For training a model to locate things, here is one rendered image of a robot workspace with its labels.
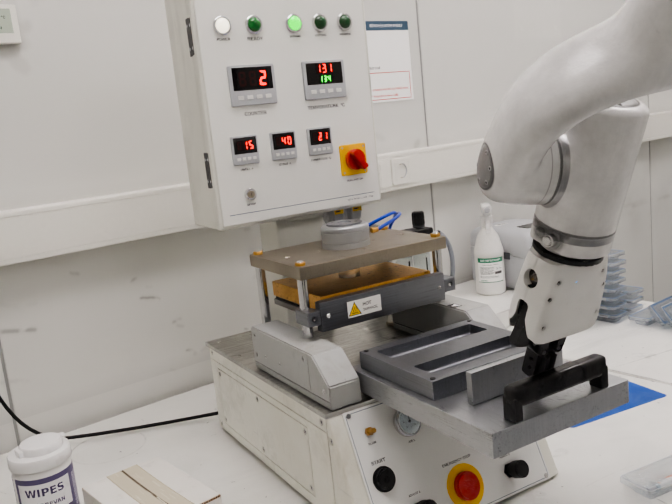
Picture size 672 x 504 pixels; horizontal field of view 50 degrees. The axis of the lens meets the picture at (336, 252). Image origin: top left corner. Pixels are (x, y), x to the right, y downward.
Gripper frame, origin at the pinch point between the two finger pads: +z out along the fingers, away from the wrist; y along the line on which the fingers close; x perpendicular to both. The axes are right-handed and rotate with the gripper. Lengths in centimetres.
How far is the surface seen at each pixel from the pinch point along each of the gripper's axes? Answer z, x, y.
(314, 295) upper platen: 7.8, 34.6, -10.1
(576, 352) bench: 42, 37, 61
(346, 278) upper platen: 9.5, 39.6, -1.3
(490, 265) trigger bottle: 43, 78, 72
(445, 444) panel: 21.7, 11.4, -0.8
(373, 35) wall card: -11, 116, 52
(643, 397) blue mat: 33, 14, 50
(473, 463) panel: 24.5, 8.6, 2.6
